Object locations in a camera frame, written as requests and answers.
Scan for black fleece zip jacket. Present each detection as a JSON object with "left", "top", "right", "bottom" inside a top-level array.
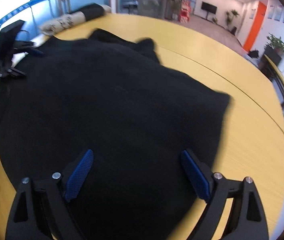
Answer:
[{"left": 0, "top": 29, "right": 230, "bottom": 239}]

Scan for black and cream pillow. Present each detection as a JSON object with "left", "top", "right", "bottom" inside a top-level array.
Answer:
[{"left": 39, "top": 3, "right": 111, "bottom": 36}]

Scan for wooden side table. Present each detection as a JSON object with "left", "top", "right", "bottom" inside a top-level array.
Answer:
[{"left": 263, "top": 54, "right": 284, "bottom": 126}]

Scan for red stacked boxes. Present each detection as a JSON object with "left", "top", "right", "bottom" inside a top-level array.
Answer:
[{"left": 178, "top": 0, "right": 191, "bottom": 23}]

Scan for potted plant on cabinet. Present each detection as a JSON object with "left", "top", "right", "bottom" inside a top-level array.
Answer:
[{"left": 265, "top": 33, "right": 284, "bottom": 56}]

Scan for black tv on stand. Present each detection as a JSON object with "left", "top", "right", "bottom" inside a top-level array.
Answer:
[{"left": 201, "top": 2, "right": 217, "bottom": 20}]

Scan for tall green floor plant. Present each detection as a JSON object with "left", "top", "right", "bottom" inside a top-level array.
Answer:
[{"left": 226, "top": 9, "right": 240, "bottom": 30}]

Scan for orange wall panel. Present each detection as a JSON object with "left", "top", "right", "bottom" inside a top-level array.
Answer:
[{"left": 243, "top": 1, "right": 267, "bottom": 52}]

